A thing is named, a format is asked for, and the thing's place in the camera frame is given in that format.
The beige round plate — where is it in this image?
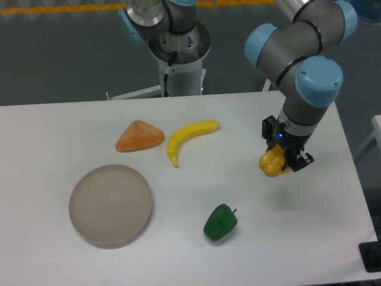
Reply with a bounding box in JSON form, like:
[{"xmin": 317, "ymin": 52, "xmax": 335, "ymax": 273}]
[{"xmin": 68, "ymin": 164, "xmax": 154, "ymax": 249}]

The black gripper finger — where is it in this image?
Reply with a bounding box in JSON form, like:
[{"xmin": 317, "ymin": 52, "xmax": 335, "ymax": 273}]
[
  {"xmin": 261, "ymin": 116, "xmax": 279, "ymax": 140},
  {"xmin": 287, "ymin": 151, "xmax": 314, "ymax": 172}
]

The orange triangular sandwich toy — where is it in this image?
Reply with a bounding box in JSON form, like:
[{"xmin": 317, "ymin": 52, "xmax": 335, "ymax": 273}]
[{"xmin": 115, "ymin": 120, "xmax": 165, "ymax": 153}]

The green bell pepper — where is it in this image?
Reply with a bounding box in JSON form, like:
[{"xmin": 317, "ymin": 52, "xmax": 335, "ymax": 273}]
[{"xmin": 203, "ymin": 204, "xmax": 238, "ymax": 242}]

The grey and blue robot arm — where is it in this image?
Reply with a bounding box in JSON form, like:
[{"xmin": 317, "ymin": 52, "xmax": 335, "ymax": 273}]
[{"xmin": 119, "ymin": 1, "xmax": 357, "ymax": 177}]

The yellow banana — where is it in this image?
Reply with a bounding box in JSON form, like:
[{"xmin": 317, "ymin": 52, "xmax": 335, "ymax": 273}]
[{"xmin": 167, "ymin": 120, "xmax": 220, "ymax": 168}]

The black box at table edge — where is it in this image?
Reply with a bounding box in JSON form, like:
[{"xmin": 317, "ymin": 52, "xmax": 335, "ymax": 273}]
[{"xmin": 358, "ymin": 241, "xmax": 381, "ymax": 273}]

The yellow bell pepper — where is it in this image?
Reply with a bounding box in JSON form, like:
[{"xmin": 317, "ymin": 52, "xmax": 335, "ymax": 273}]
[{"xmin": 259, "ymin": 145, "xmax": 291, "ymax": 178}]

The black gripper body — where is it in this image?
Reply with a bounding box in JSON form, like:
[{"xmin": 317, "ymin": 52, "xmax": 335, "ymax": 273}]
[{"xmin": 267, "ymin": 129, "xmax": 312, "ymax": 163}]

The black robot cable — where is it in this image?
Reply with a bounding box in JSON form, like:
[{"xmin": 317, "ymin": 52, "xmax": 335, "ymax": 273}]
[{"xmin": 162, "ymin": 51, "xmax": 178, "ymax": 98}]

